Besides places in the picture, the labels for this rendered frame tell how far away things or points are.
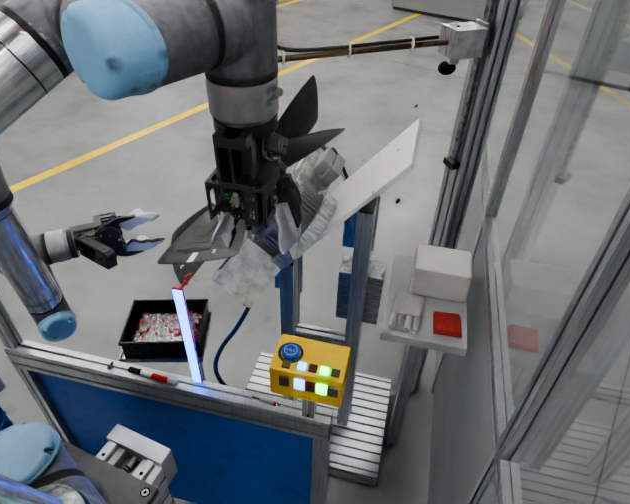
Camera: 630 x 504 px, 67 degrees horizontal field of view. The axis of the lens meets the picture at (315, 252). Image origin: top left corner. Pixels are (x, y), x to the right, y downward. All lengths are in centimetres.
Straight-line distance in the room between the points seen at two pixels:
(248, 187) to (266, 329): 203
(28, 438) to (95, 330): 193
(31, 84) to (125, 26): 14
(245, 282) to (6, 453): 74
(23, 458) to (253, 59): 60
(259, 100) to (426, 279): 105
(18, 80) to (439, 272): 118
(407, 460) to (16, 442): 163
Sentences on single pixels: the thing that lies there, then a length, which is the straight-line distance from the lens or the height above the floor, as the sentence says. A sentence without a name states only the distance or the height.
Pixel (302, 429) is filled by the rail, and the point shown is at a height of 81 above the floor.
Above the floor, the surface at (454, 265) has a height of 97.
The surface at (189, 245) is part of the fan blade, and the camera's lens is 117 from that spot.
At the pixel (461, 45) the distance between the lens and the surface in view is 135.
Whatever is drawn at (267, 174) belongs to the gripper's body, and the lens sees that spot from 55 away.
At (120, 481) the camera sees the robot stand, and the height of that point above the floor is 104.
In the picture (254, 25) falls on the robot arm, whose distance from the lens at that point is 48.
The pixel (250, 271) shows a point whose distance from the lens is 134.
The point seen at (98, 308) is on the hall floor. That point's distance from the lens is 284.
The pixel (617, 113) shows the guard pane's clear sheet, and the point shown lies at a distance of 86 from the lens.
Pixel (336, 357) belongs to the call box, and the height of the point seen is 107.
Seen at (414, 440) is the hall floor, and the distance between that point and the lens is 222.
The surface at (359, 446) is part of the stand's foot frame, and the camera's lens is 208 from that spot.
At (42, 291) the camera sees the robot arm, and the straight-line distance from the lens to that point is 115.
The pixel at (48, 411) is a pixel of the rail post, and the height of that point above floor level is 57.
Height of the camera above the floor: 190
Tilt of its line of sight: 40 degrees down
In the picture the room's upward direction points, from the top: 2 degrees clockwise
